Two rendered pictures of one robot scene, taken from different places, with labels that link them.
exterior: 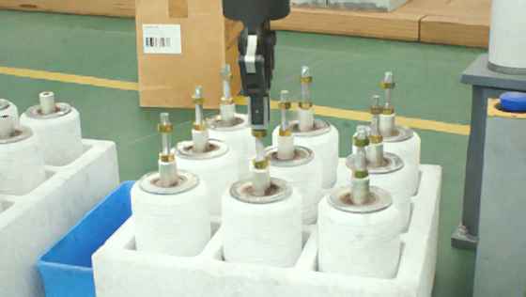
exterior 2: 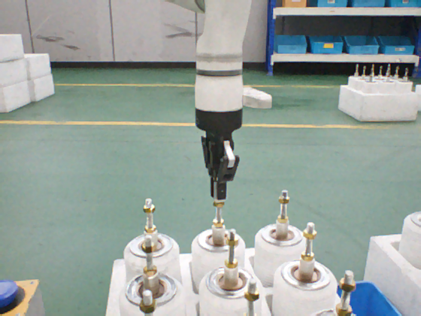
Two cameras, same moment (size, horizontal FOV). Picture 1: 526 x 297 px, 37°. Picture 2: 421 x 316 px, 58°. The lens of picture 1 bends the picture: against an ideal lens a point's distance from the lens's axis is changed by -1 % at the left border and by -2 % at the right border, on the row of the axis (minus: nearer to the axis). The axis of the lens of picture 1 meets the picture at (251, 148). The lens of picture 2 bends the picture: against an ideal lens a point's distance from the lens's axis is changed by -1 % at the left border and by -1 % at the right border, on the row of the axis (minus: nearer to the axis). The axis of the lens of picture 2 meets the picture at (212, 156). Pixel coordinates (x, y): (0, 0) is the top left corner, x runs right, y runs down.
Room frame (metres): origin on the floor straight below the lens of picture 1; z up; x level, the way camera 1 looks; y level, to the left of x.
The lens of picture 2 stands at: (1.42, -0.28, 0.62)
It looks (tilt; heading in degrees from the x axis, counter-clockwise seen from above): 19 degrees down; 154
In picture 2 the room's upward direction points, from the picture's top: straight up
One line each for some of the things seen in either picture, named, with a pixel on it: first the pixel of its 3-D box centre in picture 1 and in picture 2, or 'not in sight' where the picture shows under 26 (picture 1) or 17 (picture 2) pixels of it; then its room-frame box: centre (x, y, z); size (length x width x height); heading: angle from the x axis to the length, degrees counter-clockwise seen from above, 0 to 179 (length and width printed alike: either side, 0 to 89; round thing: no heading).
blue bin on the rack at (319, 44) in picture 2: not in sight; (323, 44); (-2.50, 3.16, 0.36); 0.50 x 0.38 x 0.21; 152
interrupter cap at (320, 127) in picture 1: (305, 128); not in sight; (1.11, -0.08, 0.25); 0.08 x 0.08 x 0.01
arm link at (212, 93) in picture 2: not in sight; (230, 86); (0.89, 0.01, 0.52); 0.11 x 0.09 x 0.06; 82
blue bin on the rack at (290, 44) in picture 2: not in sight; (289, 44); (-2.73, 2.80, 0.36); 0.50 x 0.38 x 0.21; 152
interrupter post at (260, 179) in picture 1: (260, 180); (218, 234); (0.89, -0.01, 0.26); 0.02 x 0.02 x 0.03
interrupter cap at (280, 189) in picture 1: (260, 191); (218, 240); (0.89, -0.01, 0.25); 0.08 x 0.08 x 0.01
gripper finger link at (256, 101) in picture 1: (255, 104); not in sight; (0.86, -0.01, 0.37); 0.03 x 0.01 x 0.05; 172
